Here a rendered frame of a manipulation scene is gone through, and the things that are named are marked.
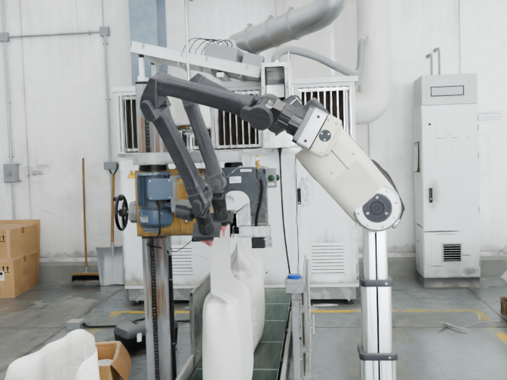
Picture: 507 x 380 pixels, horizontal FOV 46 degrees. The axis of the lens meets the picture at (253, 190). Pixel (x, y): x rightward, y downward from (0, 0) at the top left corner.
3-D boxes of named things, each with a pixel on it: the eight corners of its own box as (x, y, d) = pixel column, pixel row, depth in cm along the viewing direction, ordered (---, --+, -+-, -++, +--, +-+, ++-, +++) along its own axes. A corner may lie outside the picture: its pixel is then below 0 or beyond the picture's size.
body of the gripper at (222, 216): (210, 216, 252) (208, 201, 248) (234, 216, 251) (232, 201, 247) (208, 225, 247) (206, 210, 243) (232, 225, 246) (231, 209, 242)
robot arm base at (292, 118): (314, 109, 181) (296, 144, 182) (292, 97, 181) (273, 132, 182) (315, 107, 172) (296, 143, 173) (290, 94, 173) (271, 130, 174)
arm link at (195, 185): (149, 99, 185) (164, 87, 194) (135, 104, 188) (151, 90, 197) (205, 212, 203) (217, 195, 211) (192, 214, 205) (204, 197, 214)
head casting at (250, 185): (267, 225, 273) (265, 161, 272) (215, 226, 276) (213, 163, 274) (271, 219, 303) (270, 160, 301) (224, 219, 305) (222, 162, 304)
